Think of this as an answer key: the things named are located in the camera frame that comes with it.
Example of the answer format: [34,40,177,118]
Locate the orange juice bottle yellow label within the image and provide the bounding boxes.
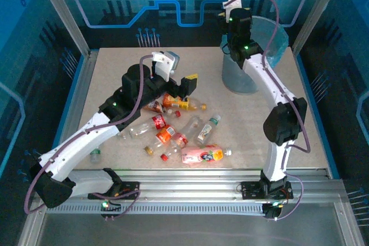
[162,92,208,112]

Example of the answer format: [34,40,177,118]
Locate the brown label cola bottle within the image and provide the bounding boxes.
[143,100,174,115]

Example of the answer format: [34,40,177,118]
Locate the clear Coca-Cola bottle red label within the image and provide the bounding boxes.
[129,110,182,139]

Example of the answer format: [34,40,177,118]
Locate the clear unlabelled plastic bottle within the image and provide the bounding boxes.
[184,115,204,141]

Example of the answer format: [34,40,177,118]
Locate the metal bin with blue liner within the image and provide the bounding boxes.
[220,15,289,70]

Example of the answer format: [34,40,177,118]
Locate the orange label bottle gold cap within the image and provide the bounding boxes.
[144,124,176,155]

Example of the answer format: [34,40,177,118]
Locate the white label bottle green cap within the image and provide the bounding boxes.
[195,114,222,146]

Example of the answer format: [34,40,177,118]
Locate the red label bottle red cap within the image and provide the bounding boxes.
[160,133,190,162]

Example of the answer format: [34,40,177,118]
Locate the metal waste bin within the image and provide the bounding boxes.
[220,34,259,95]

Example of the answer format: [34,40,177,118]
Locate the pink drink bottle white cap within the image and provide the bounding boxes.
[180,143,233,165]

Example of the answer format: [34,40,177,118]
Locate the small clear bottle green label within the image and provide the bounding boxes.
[89,147,102,164]

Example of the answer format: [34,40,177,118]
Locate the blue table edge trim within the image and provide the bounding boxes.
[295,54,340,179]
[52,54,86,150]

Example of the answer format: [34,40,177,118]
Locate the black connector block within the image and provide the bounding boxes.
[262,202,285,221]
[100,201,122,219]

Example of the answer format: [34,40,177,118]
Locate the steel front panel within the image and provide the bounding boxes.
[37,213,347,246]

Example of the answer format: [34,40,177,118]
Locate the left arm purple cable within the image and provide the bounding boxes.
[23,54,155,221]

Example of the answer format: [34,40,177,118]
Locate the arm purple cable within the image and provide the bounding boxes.
[23,54,155,221]
[226,0,312,222]

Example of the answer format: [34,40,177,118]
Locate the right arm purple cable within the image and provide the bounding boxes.
[226,0,312,222]

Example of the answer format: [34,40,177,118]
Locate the aluminium frame side beam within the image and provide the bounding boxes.
[17,50,99,246]
[325,168,366,246]

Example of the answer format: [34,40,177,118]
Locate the aluminium frame post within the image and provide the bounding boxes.
[32,0,92,58]
[291,0,347,55]

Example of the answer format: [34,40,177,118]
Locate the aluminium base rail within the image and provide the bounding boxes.
[67,168,347,205]

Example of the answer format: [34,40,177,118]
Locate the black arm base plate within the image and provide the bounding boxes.
[88,181,141,200]
[240,181,294,200]

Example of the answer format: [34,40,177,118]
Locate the grey slotted cable duct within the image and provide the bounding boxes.
[46,202,268,215]

